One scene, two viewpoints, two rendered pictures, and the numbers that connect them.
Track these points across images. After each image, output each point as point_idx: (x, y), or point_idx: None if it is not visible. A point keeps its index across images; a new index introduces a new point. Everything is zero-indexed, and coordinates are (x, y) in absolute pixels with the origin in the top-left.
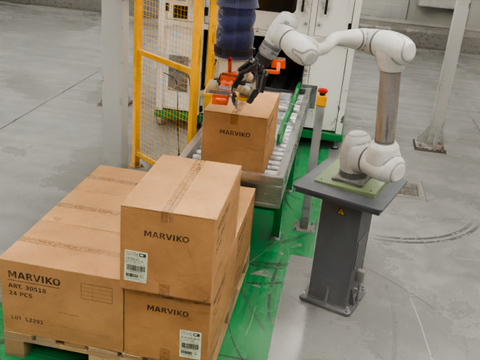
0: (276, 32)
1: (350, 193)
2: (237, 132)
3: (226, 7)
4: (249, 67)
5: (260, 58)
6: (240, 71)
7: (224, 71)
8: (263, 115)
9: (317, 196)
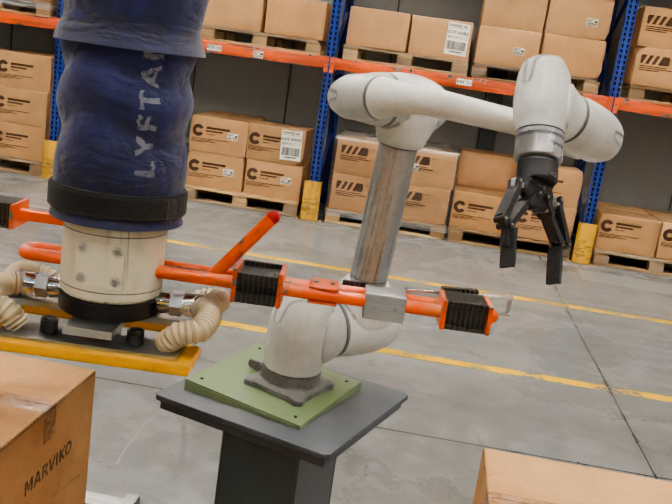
0: (576, 104)
1: (348, 405)
2: (53, 458)
3: (180, 58)
4: (532, 202)
5: (557, 171)
6: (513, 221)
7: (152, 273)
8: (64, 371)
9: (348, 446)
